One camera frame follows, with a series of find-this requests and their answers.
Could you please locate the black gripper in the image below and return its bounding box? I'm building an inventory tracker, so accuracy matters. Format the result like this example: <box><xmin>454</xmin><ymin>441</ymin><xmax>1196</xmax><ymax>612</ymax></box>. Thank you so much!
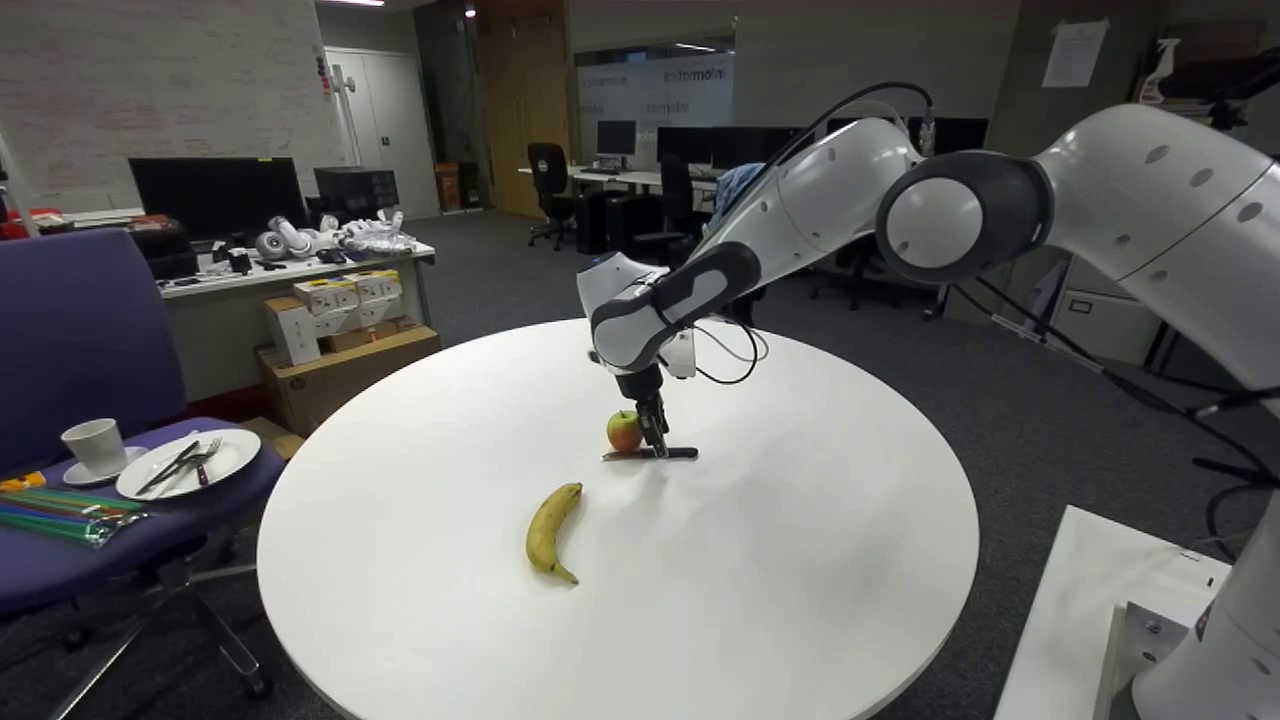
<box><xmin>612</xmin><ymin>358</ymin><xmax>674</xmax><ymax>459</ymax></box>

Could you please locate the red green apple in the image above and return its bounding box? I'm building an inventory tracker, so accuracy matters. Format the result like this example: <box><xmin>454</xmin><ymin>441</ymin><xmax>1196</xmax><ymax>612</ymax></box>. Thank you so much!
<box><xmin>602</xmin><ymin>409</ymin><xmax>649</xmax><ymax>456</ymax></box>

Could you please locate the metal table knife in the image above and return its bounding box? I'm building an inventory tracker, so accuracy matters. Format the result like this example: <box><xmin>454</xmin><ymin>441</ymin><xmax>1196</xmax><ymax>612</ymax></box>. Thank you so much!
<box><xmin>133</xmin><ymin>437</ymin><xmax>208</xmax><ymax>501</ymax></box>

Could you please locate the yellow banana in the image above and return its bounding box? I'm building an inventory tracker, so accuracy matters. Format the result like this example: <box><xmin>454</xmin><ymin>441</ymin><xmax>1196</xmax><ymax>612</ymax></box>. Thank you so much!
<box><xmin>519</xmin><ymin>480</ymin><xmax>588</xmax><ymax>591</ymax></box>

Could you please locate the distant office desk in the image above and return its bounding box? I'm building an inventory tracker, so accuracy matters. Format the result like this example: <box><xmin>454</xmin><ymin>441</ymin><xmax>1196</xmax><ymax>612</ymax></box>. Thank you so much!
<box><xmin>562</xmin><ymin>160</ymin><xmax>723</xmax><ymax>260</ymax></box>

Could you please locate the black office chair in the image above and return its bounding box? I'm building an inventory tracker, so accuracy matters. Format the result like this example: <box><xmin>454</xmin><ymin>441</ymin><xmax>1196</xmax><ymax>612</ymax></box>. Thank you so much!
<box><xmin>522</xmin><ymin>141</ymin><xmax>588</xmax><ymax>254</ymax></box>

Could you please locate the blue jacket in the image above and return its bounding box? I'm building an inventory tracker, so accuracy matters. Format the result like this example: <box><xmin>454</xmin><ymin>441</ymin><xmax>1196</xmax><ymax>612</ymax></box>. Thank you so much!
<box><xmin>714</xmin><ymin>160</ymin><xmax>777</xmax><ymax>216</ymax></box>

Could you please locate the distant wide monitor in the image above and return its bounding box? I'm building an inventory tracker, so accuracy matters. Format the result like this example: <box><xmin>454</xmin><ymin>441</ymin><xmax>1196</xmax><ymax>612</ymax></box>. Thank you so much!
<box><xmin>652</xmin><ymin>122</ymin><xmax>819</xmax><ymax>170</ymax></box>

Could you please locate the distant small monitor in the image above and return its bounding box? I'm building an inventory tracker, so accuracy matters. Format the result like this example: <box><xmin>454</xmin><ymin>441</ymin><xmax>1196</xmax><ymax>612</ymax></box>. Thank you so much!
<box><xmin>592</xmin><ymin>115</ymin><xmax>642</xmax><ymax>160</ymax></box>

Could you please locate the white paper bag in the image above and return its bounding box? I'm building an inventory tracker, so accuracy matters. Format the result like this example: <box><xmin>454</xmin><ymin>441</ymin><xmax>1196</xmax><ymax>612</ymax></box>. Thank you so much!
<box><xmin>290</xmin><ymin>273</ymin><xmax>362</xmax><ymax>344</ymax></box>
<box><xmin>343</xmin><ymin>265</ymin><xmax>411</xmax><ymax>332</ymax></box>

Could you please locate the large cardboard box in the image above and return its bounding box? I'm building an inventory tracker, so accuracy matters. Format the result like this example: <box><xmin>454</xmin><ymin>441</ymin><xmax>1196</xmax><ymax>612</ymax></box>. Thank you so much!
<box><xmin>254</xmin><ymin>321</ymin><xmax>446</xmax><ymax>437</ymax></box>

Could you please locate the wooden door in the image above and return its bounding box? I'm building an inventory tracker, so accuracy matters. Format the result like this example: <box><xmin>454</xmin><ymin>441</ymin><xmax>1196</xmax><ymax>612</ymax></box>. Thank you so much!
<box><xmin>475</xmin><ymin>8</ymin><xmax>579</xmax><ymax>225</ymax></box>

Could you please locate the pile of plastic bags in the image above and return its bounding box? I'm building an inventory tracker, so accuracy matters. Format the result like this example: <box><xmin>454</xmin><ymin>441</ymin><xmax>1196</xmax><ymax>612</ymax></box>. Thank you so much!
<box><xmin>250</xmin><ymin>208</ymin><xmax>438</xmax><ymax>266</ymax></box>

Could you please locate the small cardboard box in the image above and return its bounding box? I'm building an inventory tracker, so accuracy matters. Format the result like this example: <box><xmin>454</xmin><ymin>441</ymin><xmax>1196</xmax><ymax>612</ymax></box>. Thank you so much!
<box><xmin>259</xmin><ymin>291</ymin><xmax>328</xmax><ymax>372</ymax></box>

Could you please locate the small black monitor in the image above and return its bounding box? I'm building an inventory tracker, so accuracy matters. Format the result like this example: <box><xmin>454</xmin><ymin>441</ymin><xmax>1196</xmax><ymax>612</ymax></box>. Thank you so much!
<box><xmin>307</xmin><ymin>164</ymin><xmax>404</xmax><ymax>228</ymax></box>

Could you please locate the white door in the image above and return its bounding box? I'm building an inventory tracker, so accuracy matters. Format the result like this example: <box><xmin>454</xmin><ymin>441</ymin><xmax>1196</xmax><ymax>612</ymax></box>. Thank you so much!
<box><xmin>314</xmin><ymin>44</ymin><xmax>446</xmax><ymax>225</ymax></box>

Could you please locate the white plate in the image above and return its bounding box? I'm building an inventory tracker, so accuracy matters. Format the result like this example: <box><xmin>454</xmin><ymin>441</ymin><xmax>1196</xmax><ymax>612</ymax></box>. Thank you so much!
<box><xmin>112</xmin><ymin>422</ymin><xmax>269</xmax><ymax>508</ymax></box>

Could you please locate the white cluttered desk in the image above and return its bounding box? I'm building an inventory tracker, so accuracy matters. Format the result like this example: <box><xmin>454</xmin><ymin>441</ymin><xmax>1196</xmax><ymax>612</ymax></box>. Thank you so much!
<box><xmin>156</xmin><ymin>237</ymin><xmax>443</xmax><ymax>409</ymax></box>

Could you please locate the metal fork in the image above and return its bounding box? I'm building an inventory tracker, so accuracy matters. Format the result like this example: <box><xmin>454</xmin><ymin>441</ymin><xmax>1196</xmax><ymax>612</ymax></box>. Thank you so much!
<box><xmin>175</xmin><ymin>441</ymin><xmax>228</xmax><ymax>491</ymax></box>

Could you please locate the large black monitor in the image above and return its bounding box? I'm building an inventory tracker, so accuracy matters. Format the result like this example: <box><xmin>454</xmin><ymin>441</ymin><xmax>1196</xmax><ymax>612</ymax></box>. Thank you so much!
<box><xmin>125</xmin><ymin>157</ymin><xmax>311</xmax><ymax>247</ymax></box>

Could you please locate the black case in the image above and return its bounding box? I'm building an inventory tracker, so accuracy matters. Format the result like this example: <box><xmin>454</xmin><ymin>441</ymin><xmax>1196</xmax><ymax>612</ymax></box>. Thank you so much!
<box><xmin>126</xmin><ymin>216</ymin><xmax>208</xmax><ymax>289</ymax></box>

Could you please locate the metal mounting plate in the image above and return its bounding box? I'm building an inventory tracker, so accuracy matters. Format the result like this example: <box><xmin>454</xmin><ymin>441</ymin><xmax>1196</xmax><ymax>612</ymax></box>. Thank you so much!
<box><xmin>1093</xmin><ymin>553</ymin><xmax>1230</xmax><ymax>720</ymax></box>

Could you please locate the white cup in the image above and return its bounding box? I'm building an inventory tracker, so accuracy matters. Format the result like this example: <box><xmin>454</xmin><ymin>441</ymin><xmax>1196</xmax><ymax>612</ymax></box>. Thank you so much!
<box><xmin>57</xmin><ymin>417</ymin><xmax>133</xmax><ymax>480</ymax></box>

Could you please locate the white saucer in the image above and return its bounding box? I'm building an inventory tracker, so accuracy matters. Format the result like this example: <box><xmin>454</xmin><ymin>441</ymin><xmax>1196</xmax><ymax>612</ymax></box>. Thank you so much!
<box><xmin>60</xmin><ymin>444</ymin><xmax>153</xmax><ymax>491</ymax></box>

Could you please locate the purple office chair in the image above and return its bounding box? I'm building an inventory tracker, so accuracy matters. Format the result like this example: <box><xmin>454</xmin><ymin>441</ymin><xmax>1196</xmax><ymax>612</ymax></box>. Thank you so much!
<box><xmin>0</xmin><ymin>228</ymin><xmax>290</xmax><ymax>720</ymax></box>

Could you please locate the green packet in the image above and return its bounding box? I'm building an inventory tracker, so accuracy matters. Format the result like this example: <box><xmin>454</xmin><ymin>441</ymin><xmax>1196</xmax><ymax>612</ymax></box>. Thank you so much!
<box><xmin>0</xmin><ymin>466</ymin><xmax>153</xmax><ymax>553</ymax></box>

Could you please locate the white wall poster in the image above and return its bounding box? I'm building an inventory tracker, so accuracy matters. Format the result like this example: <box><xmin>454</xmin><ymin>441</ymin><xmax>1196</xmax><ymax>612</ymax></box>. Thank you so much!
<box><xmin>1038</xmin><ymin>14</ymin><xmax>1116</xmax><ymax>97</ymax></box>

